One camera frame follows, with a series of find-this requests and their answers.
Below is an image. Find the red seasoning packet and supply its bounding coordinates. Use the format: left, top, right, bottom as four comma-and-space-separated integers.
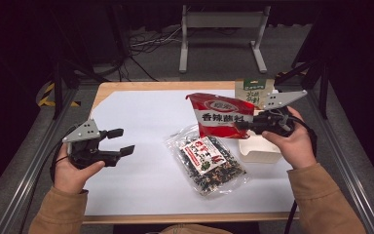
185, 92, 256, 140

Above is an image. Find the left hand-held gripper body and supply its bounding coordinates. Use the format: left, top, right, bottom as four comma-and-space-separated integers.
61, 118, 123, 170

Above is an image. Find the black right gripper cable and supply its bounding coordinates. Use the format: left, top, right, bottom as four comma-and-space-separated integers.
283, 113, 318, 234

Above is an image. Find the yellow black hazard tape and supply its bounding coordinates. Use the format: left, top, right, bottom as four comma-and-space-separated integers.
37, 81, 81, 108

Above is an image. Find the white box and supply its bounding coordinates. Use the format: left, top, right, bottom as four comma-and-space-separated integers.
238, 131, 284, 165

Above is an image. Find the white paper sheet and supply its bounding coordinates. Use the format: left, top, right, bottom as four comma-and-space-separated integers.
83, 89, 300, 216

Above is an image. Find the beige and green packet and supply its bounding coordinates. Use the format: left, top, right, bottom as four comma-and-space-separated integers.
234, 77, 276, 110

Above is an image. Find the person's left hand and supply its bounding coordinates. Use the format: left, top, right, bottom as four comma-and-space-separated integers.
53, 142, 106, 195

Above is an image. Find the person's lap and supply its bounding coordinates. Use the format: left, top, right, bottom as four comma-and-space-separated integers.
160, 223, 233, 234

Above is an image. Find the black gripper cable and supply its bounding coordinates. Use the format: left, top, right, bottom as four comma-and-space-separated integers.
49, 142, 71, 184
283, 113, 318, 234

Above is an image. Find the bundle of floor cables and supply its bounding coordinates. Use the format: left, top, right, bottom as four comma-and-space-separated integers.
128, 25, 184, 82

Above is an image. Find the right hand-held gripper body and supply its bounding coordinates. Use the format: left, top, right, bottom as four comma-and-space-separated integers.
247, 90, 308, 137

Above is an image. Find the clear dried seaweed packet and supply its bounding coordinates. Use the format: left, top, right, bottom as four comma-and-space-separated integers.
165, 125, 251, 198

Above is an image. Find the aluminium frame rail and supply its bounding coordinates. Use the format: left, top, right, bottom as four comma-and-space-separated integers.
0, 87, 79, 234
306, 87, 374, 234

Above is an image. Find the person's right hand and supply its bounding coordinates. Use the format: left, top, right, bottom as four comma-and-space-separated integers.
261, 106, 318, 170

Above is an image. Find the grey metal stand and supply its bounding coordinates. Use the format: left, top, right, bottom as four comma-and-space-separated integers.
178, 4, 272, 74

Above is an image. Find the black metal stand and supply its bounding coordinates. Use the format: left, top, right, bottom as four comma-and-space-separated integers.
50, 6, 79, 120
274, 58, 330, 120

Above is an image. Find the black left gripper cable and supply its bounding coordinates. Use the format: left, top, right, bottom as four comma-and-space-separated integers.
49, 142, 71, 184

